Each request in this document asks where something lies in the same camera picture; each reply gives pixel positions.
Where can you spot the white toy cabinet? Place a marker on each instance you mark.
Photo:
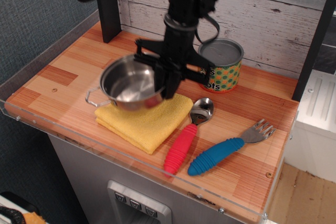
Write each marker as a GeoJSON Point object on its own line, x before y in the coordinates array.
{"type": "Point", "coordinates": [311, 144]}

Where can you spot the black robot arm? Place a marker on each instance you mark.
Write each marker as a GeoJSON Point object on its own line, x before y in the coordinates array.
{"type": "Point", "coordinates": [191, 11]}

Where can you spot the black right post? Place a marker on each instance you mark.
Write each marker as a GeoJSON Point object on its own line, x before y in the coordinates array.
{"type": "Point", "coordinates": [313, 51]}

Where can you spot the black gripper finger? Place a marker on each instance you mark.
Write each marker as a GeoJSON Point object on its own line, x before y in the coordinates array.
{"type": "Point", "coordinates": [172, 80]}
{"type": "Point", "coordinates": [160, 73]}

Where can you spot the black post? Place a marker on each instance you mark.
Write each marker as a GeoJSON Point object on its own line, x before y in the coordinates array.
{"type": "Point", "coordinates": [109, 19]}
{"type": "Point", "coordinates": [313, 51]}

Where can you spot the red handled spoon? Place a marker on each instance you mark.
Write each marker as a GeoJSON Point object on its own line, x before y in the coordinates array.
{"type": "Point", "coordinates": [201, 111]}

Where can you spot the clear acrylic guard rail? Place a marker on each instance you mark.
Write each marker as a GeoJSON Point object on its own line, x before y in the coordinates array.
{"type": "Point", "coordinates": [49, 94]}

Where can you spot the folded yellow towel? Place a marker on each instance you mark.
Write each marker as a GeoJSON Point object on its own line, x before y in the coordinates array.
{"type": "Point", "coordinates": [146, 129]}

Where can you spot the grey toy fridge cabinet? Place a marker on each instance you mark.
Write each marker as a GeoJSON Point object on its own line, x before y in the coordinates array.
{"type": "Point", "coordinates": [116, 182]}

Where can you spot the small stainless steel pot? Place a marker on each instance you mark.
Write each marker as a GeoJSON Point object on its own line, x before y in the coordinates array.
{"type": "Point", "coordinates": [129, 85]}

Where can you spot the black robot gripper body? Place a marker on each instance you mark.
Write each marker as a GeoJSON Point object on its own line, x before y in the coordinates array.
{"type": "Point", "coordinates": [175, 52]}

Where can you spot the peas and carrots can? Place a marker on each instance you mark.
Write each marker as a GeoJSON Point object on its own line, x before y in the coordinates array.
{"type": "Point", "coordinates": [226, 55]}

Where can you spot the black orange object corner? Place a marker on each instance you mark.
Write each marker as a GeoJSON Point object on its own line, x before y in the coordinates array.
{"type": "Point", "coordinates": [15, 209]}

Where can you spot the black left post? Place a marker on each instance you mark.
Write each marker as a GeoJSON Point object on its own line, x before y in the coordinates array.
{"type": "Point", "coordinates": [109, 19]}

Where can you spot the blue handled fork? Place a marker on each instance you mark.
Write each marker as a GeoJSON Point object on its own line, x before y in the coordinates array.
{"type": "Point", "coordinates": [209, 158]}

